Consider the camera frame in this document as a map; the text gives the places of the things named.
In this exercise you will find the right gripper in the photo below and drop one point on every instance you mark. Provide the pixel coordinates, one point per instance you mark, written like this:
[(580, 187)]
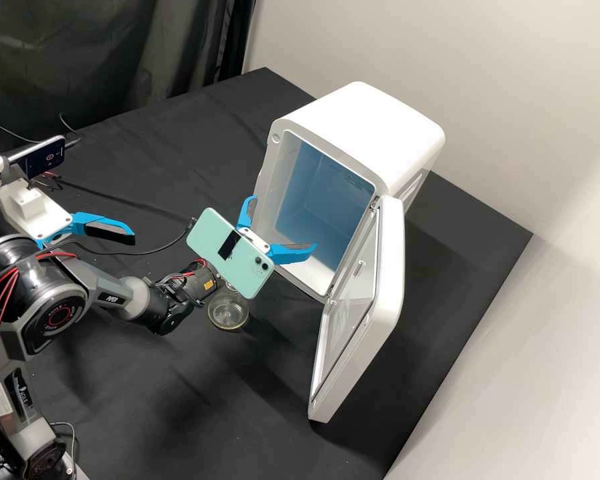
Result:
[(255, 237)]

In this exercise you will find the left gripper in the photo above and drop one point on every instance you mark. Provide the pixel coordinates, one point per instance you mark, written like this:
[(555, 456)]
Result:
[(27, 210)]

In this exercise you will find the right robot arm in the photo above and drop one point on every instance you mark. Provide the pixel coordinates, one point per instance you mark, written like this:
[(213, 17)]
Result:
[(55, 295)]

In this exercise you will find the clear flask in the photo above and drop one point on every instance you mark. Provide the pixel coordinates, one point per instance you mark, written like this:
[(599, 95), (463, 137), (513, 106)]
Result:
[(226, 312)]

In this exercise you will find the incubator door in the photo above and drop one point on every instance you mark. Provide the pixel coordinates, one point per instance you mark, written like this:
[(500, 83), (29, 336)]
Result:
[(380, 310)]

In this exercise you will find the white incubator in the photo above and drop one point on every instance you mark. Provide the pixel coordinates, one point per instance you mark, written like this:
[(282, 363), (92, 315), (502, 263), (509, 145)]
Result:
[(410, 135)]

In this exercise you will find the right wrist camera phone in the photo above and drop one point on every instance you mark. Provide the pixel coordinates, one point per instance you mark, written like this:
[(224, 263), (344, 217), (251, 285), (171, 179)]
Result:
[(227, 252)]

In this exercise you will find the wrist camera phone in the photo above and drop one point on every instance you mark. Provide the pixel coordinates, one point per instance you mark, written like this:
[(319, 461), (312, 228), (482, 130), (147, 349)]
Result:
[(227, 252), (42, 156)]

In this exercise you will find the left wrist camera phone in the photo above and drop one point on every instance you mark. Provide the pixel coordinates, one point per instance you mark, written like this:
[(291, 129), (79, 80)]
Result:
[(42, 156)]

